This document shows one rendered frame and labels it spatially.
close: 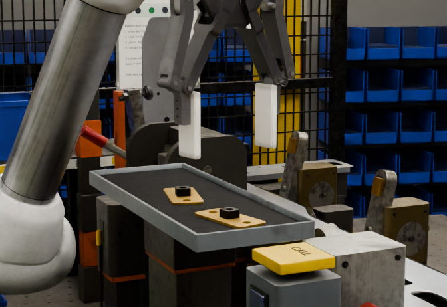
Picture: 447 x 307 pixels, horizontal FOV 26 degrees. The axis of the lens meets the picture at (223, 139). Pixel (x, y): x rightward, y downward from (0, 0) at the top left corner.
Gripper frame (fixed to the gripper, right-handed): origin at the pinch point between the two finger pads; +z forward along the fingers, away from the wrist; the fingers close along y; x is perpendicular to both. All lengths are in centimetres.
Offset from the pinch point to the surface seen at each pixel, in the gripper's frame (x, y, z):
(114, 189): 20.3, -1.9, 9.5
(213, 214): 2.0, -0.6, 9.4
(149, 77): 97, 56, 5
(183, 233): -1.6, -7.3, 9.7
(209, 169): 31.4, 21.7, 11.8
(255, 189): 66, 60, 26
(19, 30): 252, 103, 3
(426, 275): 6.5, 41.7, 25.8
